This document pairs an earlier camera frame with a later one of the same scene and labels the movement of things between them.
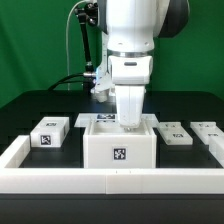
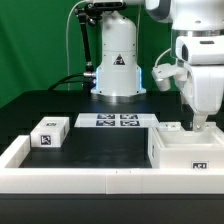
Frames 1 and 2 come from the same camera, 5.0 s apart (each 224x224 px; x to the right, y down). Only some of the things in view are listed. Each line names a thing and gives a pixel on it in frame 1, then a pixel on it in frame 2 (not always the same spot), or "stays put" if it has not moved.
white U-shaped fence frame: (18, 177) stays put
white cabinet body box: (108, 145) -> (170, 146)
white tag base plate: (83, 119) stays put
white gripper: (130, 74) -> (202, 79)
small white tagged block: (51, 131) stays put
